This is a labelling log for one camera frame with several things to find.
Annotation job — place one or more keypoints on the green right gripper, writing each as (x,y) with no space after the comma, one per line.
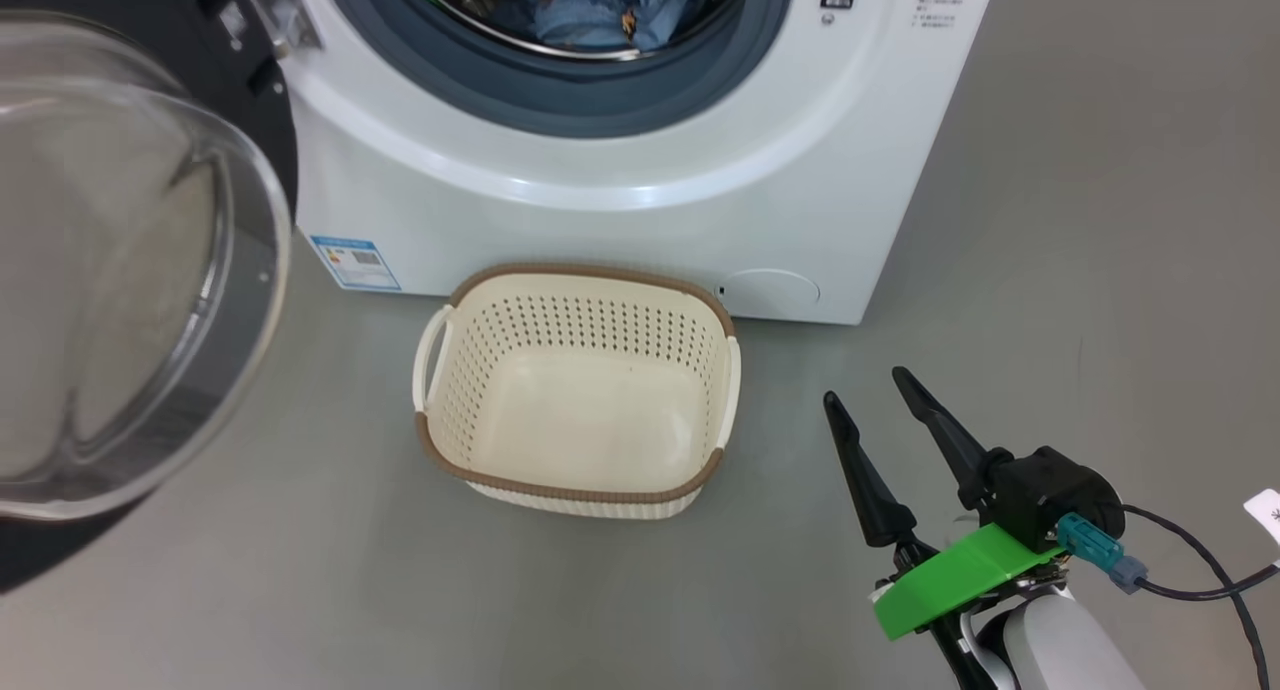
(950,575)

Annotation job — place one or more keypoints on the blue bear print garment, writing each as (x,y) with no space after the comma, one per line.
(600,15)

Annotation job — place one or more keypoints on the glass washing machine door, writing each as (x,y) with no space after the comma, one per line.
(130,300)

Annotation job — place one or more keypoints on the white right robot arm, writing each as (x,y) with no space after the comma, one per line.
(1060,650)

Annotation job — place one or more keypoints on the white front-load washing machine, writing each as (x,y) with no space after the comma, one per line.
(600,220)

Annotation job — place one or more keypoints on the steel washer drum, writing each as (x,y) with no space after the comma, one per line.
(450,0)

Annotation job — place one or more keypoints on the round filter access cover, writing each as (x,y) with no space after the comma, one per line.
(770,293)

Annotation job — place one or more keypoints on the cream perforated laundry basket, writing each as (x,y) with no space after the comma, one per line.
(580,420)

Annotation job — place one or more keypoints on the blue energy label sticker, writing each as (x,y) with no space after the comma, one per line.
(355,263)

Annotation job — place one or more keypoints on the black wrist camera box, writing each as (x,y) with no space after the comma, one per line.
(1050,490)

